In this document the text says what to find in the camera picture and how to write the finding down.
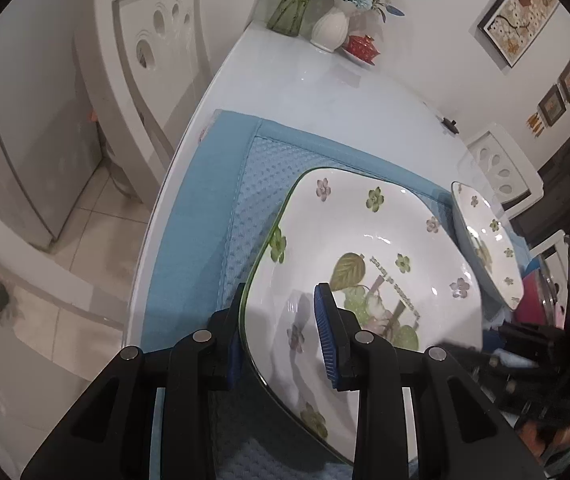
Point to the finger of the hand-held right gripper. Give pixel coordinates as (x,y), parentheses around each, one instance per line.
(470,357)

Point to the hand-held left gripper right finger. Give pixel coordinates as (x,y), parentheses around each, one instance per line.
(325,325)

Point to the light blue textured mat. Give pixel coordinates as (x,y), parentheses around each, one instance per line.
(215,200)

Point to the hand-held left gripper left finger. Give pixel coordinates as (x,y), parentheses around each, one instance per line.
(235,360)

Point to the red steel bowl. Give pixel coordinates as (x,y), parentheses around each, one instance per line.
(532,300)

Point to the white chair with cutouts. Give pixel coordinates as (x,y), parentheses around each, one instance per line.
(520,175)
(550,243)
(115,85)

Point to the grey refrigerator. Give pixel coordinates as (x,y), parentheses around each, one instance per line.
(30,160)

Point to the large framed floral picture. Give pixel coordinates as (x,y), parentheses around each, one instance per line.
(517,15)

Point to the small floral white plate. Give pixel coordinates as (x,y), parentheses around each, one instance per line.
(490,240)

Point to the orange wall decoration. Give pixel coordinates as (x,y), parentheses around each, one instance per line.
(537,125)

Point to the small black object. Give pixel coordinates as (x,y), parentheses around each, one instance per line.
(450,124)

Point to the large floral white plate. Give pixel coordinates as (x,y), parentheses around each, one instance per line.
(390,240)

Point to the white ribbed vase with flowers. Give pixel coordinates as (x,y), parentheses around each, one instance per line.
(330,30)

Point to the blue steel bowl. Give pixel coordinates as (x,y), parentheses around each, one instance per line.
(533,266)

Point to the red lidded teacup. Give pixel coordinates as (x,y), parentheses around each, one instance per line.
(362,46)

